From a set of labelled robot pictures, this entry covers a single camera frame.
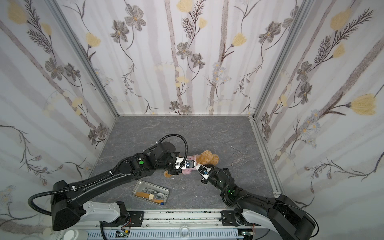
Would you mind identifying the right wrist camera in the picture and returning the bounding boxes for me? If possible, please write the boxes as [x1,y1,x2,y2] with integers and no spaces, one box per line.
[196,164,211,184]

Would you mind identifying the pink teddy hoodie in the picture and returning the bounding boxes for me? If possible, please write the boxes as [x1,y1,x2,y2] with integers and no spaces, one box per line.
[182,155,199,175]

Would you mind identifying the scissors in tray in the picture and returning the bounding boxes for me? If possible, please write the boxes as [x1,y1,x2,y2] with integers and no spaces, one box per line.
[143,188,167,199]

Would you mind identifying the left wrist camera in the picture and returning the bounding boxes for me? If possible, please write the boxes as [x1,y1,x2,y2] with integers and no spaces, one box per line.
[175,157,196,170]

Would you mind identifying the metal tray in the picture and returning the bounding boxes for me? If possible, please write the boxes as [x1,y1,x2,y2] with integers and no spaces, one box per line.
[132,181,170,206]

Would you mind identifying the brown teddy bear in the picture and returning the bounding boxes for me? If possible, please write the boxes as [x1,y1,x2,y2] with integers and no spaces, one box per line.
[164,150,219,178]

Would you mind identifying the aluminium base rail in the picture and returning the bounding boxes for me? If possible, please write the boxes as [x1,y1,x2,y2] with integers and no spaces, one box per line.
[56,208,307,240]

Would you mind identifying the black corrugated cable hose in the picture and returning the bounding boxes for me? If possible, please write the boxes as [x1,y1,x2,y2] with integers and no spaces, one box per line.
[27,133,189,217]

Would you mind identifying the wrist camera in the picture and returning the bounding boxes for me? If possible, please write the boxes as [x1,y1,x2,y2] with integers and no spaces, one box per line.
[175,157,196,170]
[196,164,211,184]

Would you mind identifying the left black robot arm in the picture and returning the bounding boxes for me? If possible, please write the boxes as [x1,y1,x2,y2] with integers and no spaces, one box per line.
[51,142,190,231]

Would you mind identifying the white round cap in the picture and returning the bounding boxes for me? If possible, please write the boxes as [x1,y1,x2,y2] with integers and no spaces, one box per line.
[63,230,88,240]

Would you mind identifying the wooden brush in tray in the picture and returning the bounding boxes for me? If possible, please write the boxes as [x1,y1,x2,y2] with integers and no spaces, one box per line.
[134,192,165,205]

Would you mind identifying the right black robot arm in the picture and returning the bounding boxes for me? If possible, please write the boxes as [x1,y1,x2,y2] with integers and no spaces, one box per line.
[198,166,319,240]

